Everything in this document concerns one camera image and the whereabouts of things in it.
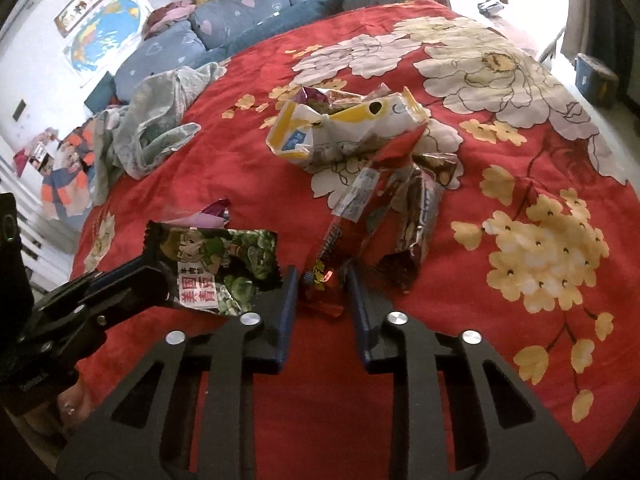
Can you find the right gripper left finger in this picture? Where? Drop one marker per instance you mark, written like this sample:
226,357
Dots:
186,410

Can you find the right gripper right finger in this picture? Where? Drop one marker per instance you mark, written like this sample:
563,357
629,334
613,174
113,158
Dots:
459,410

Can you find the green cartoon snack wrapper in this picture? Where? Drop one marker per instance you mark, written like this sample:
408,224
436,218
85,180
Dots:
214,270

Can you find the purple foil wrapper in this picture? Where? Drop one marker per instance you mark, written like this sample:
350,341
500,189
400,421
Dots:
214,216

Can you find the red snack wrapper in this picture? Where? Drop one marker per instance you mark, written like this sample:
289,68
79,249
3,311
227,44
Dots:
354,220

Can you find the dark brown snack wrapper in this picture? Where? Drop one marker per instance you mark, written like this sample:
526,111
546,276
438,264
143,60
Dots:
431,174

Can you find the yellow white snack bag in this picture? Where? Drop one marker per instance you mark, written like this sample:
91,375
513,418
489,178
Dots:
312,140

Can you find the left hand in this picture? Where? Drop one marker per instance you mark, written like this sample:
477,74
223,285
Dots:
63,415

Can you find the orange patterned quilt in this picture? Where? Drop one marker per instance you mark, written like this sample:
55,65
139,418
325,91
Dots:
66,167

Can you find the light green cloth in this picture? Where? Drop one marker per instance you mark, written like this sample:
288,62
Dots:
137,138

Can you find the red floral blanket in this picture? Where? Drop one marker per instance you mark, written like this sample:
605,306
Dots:
536,245

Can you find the world map poster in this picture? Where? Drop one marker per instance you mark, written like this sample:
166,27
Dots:
117,23

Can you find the dark round storage box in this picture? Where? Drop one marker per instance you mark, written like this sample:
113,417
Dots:
597,83

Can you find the small object on table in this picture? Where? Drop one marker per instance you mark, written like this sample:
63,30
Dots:
490,8

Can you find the blue sofa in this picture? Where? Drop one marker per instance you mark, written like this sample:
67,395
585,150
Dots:
183,33

